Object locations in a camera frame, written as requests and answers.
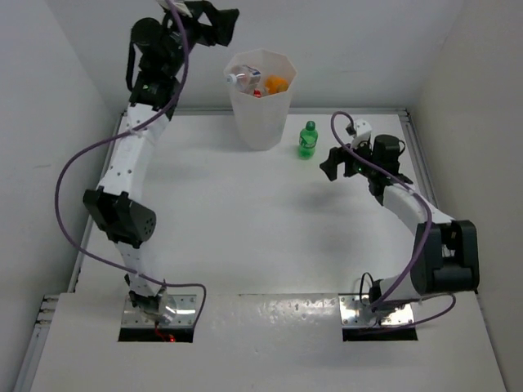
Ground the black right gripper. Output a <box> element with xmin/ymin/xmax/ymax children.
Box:
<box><xmin>320</xmin><ymin>136</ymin><xmax>378</xmax><ymax>181</ymax></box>

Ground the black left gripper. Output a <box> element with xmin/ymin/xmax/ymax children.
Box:
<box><xmin>159</xmin><ymin>1</ymin><xmax>235</xmax><ymax>78</ymax></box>

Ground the green soda bottle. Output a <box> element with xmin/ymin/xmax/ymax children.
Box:
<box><xmin>298</xmin><ymin>121</ymin><xmax>318</xmax><ymax>159</ymax></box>

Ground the white-cap clear labelled bottle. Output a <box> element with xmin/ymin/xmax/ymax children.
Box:
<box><xmin>226</xmin><ymin>65</ymin><xmax>262</xmax><ymax>93</ymax></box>

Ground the orange juice bottle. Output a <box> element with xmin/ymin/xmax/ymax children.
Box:
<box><xmin>265</xmin><ymin>75</ymin><xmax>289</xmax><ymax>95</ymax></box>

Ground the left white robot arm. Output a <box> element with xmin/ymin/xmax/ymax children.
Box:
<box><xmin>83</xmin><ymin>1</ymin><xmax>239</xmax><ymax>315</ymax></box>

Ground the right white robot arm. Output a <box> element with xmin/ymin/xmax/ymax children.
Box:
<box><xmin>320</xmin><ymin>135</ymin><xmax>480</xmax><ymax>311</ymax></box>

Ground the white plastic bin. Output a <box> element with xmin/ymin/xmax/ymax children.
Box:
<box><xmin>224</xmin><ymin>49</ymin><xmax>297</xmax><ymax>150</ymax></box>

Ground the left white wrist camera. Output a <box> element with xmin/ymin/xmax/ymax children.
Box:
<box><xmin>156</xmin><ymin>0</ymin><xmax>193</xmax><ymax>17</ymax></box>

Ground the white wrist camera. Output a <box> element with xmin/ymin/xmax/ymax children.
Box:
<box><xmin>346</xmin><ymin>118</ymin><xmax>373</xmax><ymax>149</ymax></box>
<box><xmin>156</xmin><ymin>0</ymin><xmax>193</xmax><ymax>17</ymax></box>

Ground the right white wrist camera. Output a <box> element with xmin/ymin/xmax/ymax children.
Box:
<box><xmin>346</xmin><ymin>118</ymin><xmax>373</xmax><ymax>149</ymax></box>

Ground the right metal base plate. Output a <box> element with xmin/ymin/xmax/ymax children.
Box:
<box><xmin>338</xmin><ymin>293</ymin><xmax>414</xmax><ymax>330</ymax></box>

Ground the metal base plate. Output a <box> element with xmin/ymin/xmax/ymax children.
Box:
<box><xmin>121</xmin><ymin>294</ymin><xmax>197</xmax><ymax>329</ymax></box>
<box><xmin>338</xmin><ymin>293</ymin><xmax>414</xmax><ymax>330</ymax></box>

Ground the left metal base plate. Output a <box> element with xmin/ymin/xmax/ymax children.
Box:
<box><xmin>121</xmin><ymin>294</ymin><xmax>197</xmax><ymax>329</ymax></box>

